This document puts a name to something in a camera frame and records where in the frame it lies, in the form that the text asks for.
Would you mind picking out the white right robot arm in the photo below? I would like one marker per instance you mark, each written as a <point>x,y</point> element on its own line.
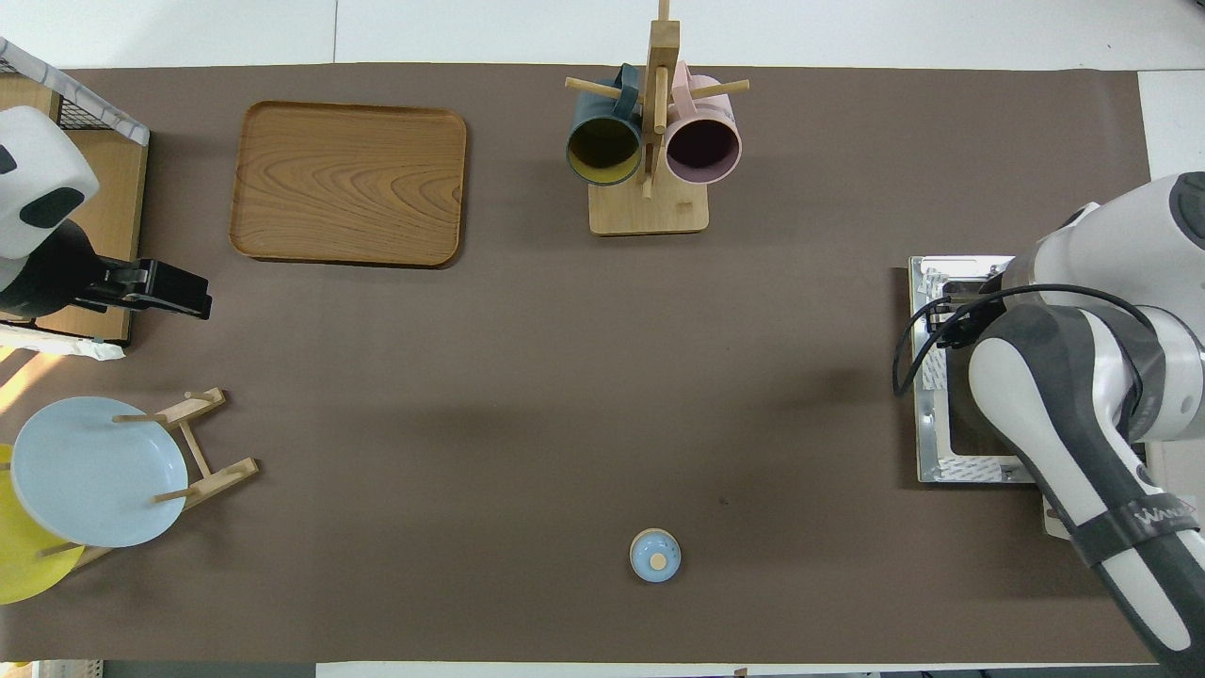
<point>1064,424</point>

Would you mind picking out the brown table mat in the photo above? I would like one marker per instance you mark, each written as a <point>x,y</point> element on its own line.
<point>565,377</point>

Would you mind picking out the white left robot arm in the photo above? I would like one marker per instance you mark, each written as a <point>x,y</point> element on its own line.
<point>38,179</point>

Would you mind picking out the light blue plate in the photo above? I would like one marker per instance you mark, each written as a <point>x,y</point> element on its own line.
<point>94,476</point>

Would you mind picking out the wooden mug rack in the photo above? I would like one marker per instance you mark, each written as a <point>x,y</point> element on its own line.
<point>650,212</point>

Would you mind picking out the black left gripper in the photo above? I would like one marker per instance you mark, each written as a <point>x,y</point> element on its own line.
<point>160,287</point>

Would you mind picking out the yellow plate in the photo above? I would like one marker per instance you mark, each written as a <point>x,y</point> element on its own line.
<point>24,570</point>

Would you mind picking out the wooden plate rack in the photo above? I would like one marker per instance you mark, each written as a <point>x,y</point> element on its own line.
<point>212,480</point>

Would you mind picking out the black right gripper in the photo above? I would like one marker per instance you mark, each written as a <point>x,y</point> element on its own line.
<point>955,320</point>

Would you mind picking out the small blue call bell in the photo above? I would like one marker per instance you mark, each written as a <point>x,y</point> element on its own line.
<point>654,556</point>

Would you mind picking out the pink mug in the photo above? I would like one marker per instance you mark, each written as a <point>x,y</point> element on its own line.
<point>703,151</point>

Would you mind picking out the dark blue mug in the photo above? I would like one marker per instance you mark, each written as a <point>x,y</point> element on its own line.
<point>603,151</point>

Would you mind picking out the wooden serving tray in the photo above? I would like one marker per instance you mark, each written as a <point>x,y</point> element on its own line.
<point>348,184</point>

